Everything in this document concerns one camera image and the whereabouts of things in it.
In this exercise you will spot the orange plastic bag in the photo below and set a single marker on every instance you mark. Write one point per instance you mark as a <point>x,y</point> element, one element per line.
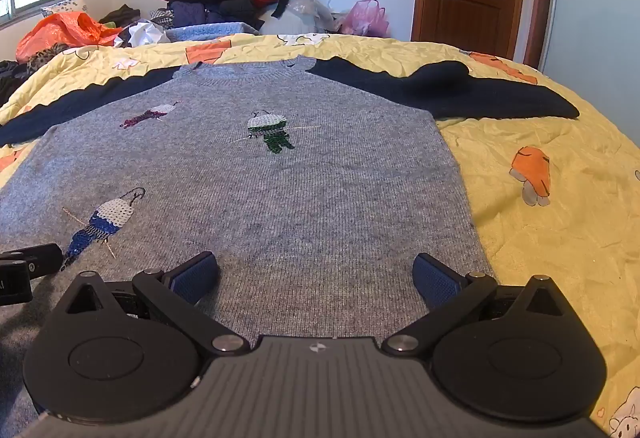
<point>60,30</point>

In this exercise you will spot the floral pillow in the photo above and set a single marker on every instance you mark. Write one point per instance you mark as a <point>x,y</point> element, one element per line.
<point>70,4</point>

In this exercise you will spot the pink plastic bag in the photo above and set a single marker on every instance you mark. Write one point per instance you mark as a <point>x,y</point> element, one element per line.
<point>367,18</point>

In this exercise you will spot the pale blue wardrobe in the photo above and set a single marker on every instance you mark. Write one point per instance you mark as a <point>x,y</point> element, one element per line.
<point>595,18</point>

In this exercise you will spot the dark brown cloth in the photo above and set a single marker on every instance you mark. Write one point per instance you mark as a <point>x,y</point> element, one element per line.
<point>120,14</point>

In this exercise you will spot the clear plastic bag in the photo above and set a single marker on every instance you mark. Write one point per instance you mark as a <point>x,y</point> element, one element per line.
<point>300,13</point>

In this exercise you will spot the yellow printed quilt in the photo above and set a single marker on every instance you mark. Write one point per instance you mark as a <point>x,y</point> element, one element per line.
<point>550,243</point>

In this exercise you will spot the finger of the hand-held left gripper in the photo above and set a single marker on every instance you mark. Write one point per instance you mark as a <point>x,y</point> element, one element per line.
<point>42,257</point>

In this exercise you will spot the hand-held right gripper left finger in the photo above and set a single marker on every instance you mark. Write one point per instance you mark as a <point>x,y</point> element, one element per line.
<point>192,275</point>

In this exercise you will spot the window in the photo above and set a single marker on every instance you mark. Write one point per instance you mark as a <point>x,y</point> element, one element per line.
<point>30,0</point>

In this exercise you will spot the leopard print cloth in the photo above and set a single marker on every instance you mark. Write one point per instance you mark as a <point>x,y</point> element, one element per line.
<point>45,55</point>

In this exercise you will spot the grey sweater with navy sleeves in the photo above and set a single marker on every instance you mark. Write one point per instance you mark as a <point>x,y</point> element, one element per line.
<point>300,193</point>

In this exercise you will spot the white crumpled paper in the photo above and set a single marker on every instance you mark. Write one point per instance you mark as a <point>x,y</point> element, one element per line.
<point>145,33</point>

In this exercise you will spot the blue knitted blanket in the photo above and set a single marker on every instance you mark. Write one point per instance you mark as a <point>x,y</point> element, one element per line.
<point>210,32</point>

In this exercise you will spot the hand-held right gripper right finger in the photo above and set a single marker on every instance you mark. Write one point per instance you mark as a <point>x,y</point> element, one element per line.
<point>437,280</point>

